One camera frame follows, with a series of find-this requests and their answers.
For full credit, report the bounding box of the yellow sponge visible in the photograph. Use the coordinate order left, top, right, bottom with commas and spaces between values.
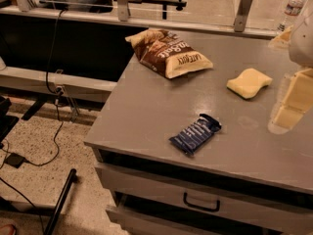
227, 68, 273, 100

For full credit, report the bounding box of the metal railing frame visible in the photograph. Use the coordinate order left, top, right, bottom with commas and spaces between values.
0, 0, 281, 39

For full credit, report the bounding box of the black drawer handle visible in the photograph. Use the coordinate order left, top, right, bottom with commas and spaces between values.
183, 192, 221, 212

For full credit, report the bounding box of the black power cable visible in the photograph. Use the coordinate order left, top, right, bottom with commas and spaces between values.
0, 8, 67, 233

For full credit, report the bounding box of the blue rxbar blueberry wrapper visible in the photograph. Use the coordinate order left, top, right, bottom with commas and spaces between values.
169, 114, 222, 156

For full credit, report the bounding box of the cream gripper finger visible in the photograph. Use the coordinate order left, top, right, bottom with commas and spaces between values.
273, 26, 292, 47
272, 68, 313, 130

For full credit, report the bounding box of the black metal leg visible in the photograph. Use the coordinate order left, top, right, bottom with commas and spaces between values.
44, 168, 77, 235

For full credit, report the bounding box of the black power adapter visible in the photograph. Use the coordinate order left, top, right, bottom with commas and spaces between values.
4, 153, 25, 168

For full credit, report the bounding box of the brown chip bag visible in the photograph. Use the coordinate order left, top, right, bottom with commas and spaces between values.
125, 29, 213, 79

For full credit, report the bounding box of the grey cabinet with drawers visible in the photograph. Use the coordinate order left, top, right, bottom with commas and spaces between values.
85, 33, 313, 235

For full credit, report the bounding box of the clear water bottle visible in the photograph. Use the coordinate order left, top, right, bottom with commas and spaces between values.
278, 0, 306, 31

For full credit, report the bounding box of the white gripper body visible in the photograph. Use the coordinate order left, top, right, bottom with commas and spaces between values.
289, 4, 313, 68

